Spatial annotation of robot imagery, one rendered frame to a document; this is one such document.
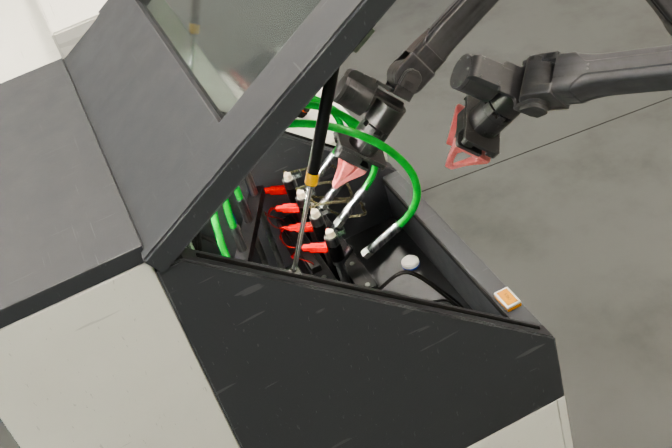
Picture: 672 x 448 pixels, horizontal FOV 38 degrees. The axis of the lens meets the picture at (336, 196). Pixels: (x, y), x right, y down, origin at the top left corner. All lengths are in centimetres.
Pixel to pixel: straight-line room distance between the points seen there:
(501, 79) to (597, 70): 15
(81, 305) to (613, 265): 225
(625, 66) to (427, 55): 47
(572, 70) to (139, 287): 67
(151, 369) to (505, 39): 341
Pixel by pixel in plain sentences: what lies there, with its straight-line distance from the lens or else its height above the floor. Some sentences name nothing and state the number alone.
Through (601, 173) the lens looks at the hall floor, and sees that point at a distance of 371.
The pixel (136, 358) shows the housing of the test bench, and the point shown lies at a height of 132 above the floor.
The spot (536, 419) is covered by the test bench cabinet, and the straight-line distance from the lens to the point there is 191.
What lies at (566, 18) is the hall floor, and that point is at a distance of 472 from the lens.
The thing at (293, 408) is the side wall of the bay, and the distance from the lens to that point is 161.
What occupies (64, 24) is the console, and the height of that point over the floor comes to 155.
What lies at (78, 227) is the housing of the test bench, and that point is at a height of 150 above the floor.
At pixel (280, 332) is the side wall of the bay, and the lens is 150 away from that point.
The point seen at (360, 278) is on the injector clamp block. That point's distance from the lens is 195.
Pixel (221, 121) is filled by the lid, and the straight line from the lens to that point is 135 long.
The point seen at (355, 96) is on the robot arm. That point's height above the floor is 138.
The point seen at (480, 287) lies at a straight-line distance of 192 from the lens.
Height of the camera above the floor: 225
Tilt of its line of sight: 35 degrees down
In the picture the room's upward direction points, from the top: 18 degrees counter-clockwise
